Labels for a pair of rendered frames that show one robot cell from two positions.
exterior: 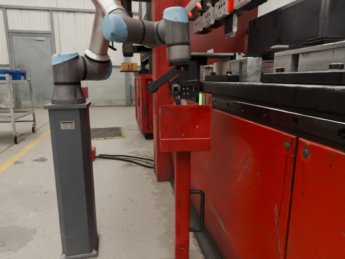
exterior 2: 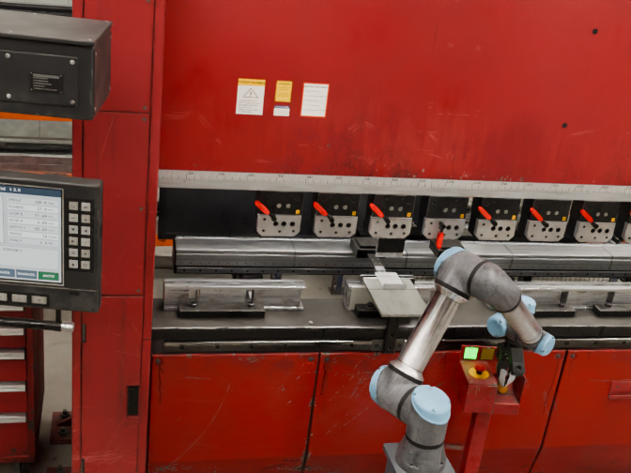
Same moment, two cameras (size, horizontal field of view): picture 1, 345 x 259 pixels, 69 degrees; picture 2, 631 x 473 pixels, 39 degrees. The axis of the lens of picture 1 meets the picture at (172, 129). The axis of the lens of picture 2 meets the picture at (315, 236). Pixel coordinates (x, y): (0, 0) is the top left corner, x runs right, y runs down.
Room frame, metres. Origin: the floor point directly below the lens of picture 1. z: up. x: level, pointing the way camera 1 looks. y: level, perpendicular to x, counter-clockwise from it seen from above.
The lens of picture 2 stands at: (1.70, 2.63, 2.42)
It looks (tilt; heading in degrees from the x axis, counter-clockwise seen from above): 24 degrees down; 267
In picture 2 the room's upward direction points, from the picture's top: 7 degrees clockwise
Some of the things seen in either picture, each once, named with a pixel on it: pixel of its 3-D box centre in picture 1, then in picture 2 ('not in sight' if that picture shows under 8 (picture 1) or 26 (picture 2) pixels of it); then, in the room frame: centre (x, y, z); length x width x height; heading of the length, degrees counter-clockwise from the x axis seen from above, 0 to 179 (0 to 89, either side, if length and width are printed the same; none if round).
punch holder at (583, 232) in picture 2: not in sight; (592, 217); (0.49, -0.42, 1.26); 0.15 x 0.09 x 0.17; 11
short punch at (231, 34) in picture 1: (230, 26); (390, 245); (1.26, -0.27, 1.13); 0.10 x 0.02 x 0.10; 11
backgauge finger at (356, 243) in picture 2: (259, 53); (373, 254); (1.29, -0.43, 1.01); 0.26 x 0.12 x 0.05; 101
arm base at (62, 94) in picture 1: (68, 92); (423, 447); (1.18, 0.49, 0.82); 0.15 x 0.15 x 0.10
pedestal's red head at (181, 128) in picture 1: (182, 118); (489, 379); (0.86, -0.04, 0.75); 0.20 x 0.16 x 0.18; 4
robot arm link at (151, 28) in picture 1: (152, 34); (508, 325); (0.88, 0.07, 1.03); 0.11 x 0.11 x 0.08; 41
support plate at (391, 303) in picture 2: (199, 55); (396, 297); (1.23, -0.13, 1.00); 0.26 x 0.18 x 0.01; 101
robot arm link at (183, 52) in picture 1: (178, 54); not in sight; (0.81, -0.02, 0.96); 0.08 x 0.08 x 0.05
